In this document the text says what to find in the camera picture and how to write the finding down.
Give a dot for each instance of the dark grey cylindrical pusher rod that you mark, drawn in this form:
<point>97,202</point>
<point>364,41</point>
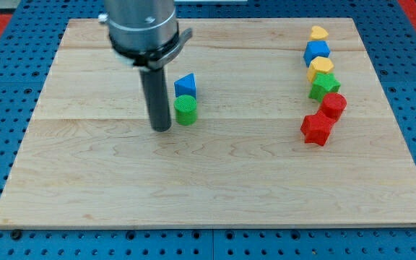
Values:
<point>156,96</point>

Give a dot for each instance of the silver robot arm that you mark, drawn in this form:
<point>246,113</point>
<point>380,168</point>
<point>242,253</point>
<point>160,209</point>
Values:
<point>146,35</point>

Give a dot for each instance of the red star block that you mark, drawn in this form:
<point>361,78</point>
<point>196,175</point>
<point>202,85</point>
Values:
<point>317,128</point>

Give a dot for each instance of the green star block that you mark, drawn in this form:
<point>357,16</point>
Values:
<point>323,84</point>

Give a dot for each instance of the blue triangle block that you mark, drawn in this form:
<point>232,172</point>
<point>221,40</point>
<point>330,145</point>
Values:
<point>186,86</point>

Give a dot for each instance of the green cylinder block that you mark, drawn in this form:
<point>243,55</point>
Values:
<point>185,110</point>

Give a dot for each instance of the light wooden board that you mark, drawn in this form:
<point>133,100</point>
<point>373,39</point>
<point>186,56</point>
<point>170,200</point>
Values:
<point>90,160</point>

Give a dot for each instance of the blue hexagon block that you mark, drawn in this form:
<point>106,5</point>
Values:
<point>314,49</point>

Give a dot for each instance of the yellow hexagon block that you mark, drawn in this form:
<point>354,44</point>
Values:
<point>319,64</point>

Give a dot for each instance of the yellow heart block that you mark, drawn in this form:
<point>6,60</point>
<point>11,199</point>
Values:
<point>318,33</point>

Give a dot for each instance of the red cylinder block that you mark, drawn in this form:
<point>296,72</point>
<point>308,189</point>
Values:
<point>332,105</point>

